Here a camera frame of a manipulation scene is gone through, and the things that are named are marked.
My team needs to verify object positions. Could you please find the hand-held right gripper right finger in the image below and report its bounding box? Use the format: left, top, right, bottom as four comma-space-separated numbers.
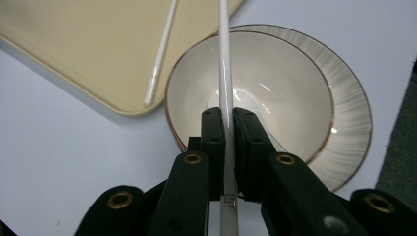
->
232, 106, 278, 203

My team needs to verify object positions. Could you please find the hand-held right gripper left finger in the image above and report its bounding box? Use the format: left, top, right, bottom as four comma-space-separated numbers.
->
188, 106, 227, 202

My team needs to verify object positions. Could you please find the white bowl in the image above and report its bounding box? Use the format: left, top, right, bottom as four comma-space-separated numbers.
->
164, 30, 335, 165

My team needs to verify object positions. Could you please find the white chopstick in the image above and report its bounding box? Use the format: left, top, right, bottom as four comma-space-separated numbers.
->
217, 0, 240, 236
143, 0, 179, 108

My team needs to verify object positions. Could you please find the white ribbed plate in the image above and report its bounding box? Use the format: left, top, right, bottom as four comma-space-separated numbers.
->
228, 23, 374, 193

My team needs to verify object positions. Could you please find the beige tray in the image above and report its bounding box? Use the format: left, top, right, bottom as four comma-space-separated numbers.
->
0, 0, 246, 119

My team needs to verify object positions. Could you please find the white table board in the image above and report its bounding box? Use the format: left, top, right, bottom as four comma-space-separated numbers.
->
0, 0, 417, 236

